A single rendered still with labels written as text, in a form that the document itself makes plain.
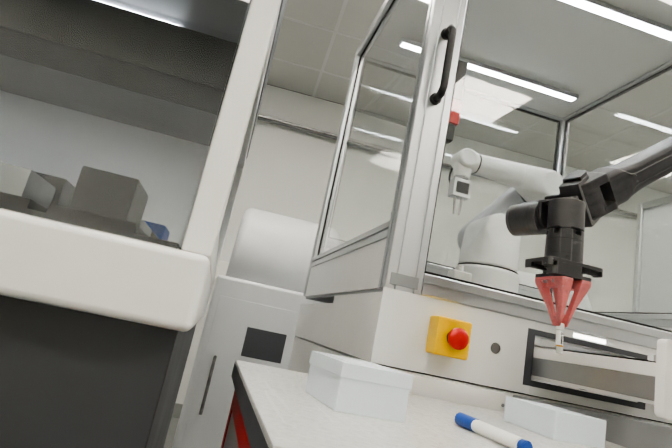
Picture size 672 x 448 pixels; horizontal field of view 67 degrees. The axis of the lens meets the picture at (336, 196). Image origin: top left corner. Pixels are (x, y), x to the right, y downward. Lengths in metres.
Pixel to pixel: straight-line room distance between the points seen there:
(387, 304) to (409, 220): 0.18
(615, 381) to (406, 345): 0.36
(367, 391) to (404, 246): 0.50
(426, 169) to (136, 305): 0.65
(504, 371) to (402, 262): 0.30
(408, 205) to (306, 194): 3.33
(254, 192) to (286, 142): 0.53
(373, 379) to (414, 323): 0.46
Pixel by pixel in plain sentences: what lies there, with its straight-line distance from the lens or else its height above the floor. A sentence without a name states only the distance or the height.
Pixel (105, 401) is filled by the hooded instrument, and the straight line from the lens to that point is 0.81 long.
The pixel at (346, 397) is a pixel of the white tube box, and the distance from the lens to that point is 0.60.
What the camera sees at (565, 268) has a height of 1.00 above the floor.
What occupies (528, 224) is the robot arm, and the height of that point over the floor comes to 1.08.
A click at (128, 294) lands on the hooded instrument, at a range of 0.73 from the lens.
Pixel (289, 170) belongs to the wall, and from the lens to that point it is 4.42.
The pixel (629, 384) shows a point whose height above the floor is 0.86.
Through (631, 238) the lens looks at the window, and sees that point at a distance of 1.37.
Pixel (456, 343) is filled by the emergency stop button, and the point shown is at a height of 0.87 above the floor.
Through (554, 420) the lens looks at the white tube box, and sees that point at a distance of 0.84.
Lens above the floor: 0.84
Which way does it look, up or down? 15 degrees up
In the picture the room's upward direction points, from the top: 12 degrees clockwise
